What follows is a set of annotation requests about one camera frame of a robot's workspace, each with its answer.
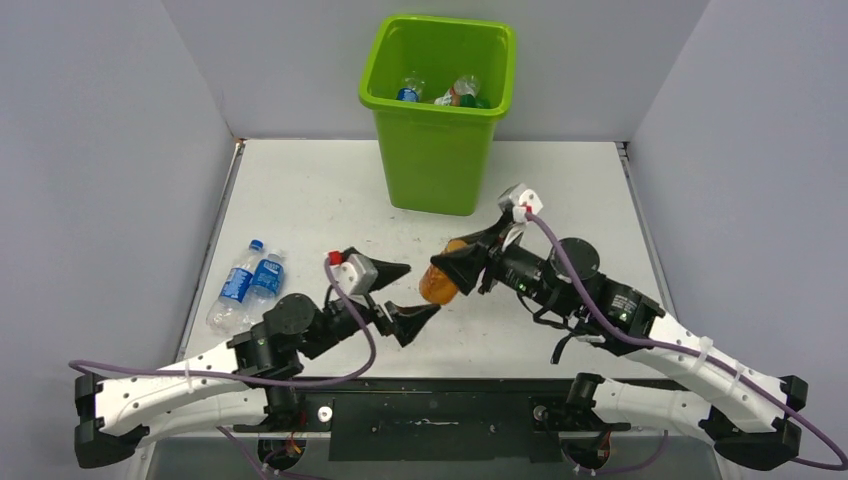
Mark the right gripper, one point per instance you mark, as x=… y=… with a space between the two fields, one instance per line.
x=465 y=264

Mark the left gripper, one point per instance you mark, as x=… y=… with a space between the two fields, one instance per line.
x=406 y=320

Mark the small orange juice bottle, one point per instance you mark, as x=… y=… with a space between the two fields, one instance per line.
x=436 y=288

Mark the green plastic bottle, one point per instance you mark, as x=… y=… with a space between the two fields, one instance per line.
x=478 y=101

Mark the red label bottle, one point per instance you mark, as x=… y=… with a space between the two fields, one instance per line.
x=462 y=93

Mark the blue label water bottle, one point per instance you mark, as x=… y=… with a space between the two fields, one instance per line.
x=412 y=88

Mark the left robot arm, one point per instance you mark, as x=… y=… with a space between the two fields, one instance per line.
x=252 y=381

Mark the green plastic bin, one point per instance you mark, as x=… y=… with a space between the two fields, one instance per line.
x=434 y=157

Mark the white cap blue label bottle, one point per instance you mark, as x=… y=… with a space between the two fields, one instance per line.
x=265 y=286

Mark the blue cap water bottle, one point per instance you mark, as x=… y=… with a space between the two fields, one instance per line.
x=228 y=308

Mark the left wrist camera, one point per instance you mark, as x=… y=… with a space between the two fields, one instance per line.
x=355 y=273

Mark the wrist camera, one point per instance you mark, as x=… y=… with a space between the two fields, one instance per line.
x=355 y=273
x=518 y=201

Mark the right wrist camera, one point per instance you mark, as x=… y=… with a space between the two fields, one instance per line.
x=518 y=201

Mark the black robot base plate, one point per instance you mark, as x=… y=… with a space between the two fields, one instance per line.
x=434 y=419

